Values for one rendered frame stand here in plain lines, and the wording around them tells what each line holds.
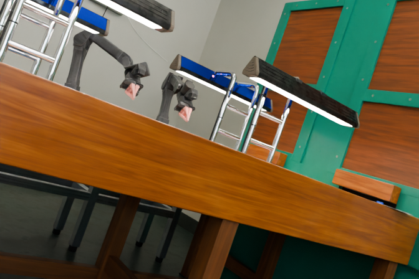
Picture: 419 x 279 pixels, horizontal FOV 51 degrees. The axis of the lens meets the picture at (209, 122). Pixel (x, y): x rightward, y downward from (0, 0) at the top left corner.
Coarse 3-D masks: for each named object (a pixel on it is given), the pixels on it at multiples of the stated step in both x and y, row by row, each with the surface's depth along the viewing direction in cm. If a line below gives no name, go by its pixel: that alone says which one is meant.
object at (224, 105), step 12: (216, 72) 214; (228, 72) 205; (240, 84) 222; (252, 84) 214; (228, 96) 202; (228, 108) 203; (252, 108) 210; (216, 120) 201; (216, 132) 201; (240, 132) 210; (240, 144) 209
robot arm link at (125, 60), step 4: (124, 60) 223; (128, 60) 223; (124, 64) 223; (128, 64) 223; (136, 64) 225; (144, 64) 226; (124, 68) 224; (148, 68) 229; (148, 72) 225; (144, 76) 226
